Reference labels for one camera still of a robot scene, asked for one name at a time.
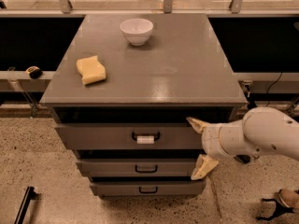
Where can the black chair base leg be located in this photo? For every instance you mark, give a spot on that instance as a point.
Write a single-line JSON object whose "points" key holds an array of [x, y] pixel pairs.
{"points": [[280, 209]]}

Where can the clear acrylic bracket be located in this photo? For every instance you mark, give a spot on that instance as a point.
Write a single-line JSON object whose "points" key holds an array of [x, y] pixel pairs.
{"points": [[17, 87]]}

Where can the white ceramic bowl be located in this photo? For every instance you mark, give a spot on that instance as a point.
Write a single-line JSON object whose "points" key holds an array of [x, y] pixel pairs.
{"points": [[137, 31]]}

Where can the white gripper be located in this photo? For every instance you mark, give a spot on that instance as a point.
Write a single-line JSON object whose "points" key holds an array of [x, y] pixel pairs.
{"points": [[211, 141]]}

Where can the grey bottom drawer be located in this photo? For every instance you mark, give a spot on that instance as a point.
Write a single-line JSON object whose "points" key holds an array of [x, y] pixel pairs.
{"points": [[147, 188]]}

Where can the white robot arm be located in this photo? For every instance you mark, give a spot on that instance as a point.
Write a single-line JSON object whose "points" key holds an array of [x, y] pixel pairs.
{"points": [[262, 131]]}

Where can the black floor stand leg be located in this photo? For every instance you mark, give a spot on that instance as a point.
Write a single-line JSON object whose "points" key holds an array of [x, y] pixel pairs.
{"points": [[29, 195]]}

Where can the grey drawer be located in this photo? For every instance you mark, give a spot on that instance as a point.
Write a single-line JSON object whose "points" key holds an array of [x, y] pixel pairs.
{"points": [[136, 167], [147, 188], [84, 136]]}

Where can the grey top drawer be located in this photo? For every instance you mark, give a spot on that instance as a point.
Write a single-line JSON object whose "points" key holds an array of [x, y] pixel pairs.
{"points": [[84, 136]]}

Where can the black power adapter with cable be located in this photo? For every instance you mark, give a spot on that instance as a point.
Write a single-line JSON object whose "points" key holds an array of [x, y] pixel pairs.
{"points": [[245, 159]]}

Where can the tan shoe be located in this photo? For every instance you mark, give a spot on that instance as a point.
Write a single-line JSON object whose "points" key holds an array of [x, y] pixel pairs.
{"points": [[290, 199]]}

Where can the grey middle drawer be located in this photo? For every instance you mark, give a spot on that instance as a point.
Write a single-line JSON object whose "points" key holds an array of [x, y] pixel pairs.
{"points": [[136, 167]]}

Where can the black yellow tape measure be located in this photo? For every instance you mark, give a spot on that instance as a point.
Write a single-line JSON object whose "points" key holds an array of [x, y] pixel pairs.
{"points": [[34, 72]]}

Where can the yellow sponge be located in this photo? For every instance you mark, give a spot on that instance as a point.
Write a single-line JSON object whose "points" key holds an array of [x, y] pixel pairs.
{"points": [[91, 70]]}

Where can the grey drawer cabinet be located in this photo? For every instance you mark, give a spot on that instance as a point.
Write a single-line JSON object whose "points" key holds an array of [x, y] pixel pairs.
{"points": [[180, 72]]}

